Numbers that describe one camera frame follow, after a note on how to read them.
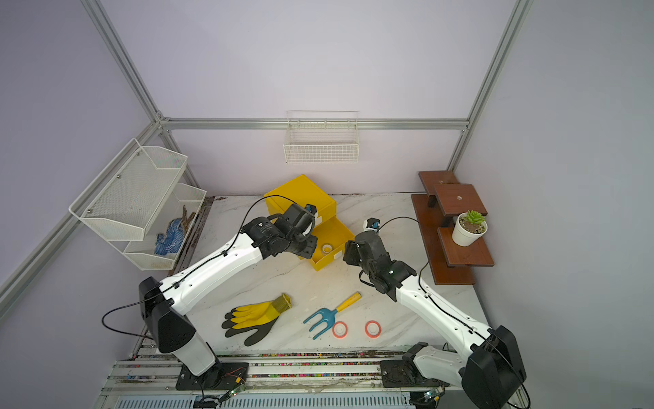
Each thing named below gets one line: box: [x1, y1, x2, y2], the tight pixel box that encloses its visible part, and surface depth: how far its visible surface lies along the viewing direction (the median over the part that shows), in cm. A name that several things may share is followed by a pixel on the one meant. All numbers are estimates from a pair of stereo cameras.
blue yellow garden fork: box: [302, 291, 362, 340], surface depth 87 cm
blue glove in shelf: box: [154, 218, 185, 256], surface depth 90 cm
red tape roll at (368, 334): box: [364, 320, 382, 340], surface depth 83 cm
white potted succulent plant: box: [451, 209, 489, 248], surface depth 81 cm
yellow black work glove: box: [221, 293, 293, 346], surface depth 84 cm
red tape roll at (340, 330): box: [332, 321, 349, 340], surface depth 84 cm
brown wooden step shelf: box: [410, 170, 494, 286], surface depth 92 cm
